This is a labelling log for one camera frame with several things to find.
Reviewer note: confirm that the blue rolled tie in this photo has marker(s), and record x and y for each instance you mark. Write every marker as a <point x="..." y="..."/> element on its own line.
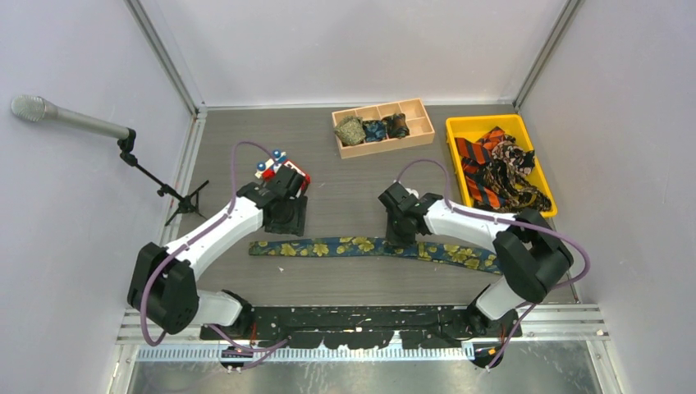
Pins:
<point x="374" y="130"/>

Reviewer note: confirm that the black floral patterned tie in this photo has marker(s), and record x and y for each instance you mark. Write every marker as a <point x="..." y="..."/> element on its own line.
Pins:
<point x="509" y="176"/>

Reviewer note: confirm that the black microphone stand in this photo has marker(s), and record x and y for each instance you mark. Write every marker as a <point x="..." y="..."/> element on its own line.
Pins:
<point x="185" y="204"/>

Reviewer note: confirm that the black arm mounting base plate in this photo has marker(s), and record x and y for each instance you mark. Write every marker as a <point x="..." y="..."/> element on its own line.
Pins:
<point x="367" y="327"/>

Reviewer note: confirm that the orange navy striped tie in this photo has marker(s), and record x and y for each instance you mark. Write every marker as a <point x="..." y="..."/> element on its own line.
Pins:
<point x="476" y="159"/>

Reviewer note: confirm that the red white toy brick block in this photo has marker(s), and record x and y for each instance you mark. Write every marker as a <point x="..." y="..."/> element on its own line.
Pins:
<point x="268" y="169"/>

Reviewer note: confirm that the wooden divided tray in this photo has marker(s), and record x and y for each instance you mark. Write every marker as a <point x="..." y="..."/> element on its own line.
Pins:
<point x="418" y="121"/>

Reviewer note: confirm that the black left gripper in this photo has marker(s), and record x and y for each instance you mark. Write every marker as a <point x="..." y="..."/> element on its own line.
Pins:
<point x="295" y="226"/>

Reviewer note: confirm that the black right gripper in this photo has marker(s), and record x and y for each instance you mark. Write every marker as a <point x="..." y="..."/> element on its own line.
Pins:
<point x="392" y="239"/>

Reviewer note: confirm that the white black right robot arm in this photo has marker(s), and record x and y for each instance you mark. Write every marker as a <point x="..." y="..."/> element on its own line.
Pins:
<point x="531" y="260"/>

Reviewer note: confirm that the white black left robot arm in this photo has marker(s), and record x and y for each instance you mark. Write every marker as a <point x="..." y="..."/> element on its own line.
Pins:
<point x="163" y="286"/>

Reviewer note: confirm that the olive green rolled tie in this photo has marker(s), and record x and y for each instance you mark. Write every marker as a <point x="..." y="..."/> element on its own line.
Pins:
<point x="350" y="131"/>

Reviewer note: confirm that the blue yellow floral tie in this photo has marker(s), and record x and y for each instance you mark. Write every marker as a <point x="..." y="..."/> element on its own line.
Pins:
<point x="470" y="257"/>

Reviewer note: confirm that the dark brown rolled tie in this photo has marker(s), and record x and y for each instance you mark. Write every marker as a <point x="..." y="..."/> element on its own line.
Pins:
<point x="396" y="126"/>

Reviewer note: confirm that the silver microphone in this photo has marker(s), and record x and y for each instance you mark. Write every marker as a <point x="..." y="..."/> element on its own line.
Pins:
<point x="37" y="109"/>

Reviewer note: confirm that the yellow plastic bin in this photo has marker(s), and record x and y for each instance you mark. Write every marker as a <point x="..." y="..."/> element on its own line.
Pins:
<point x="473" y="128"/>

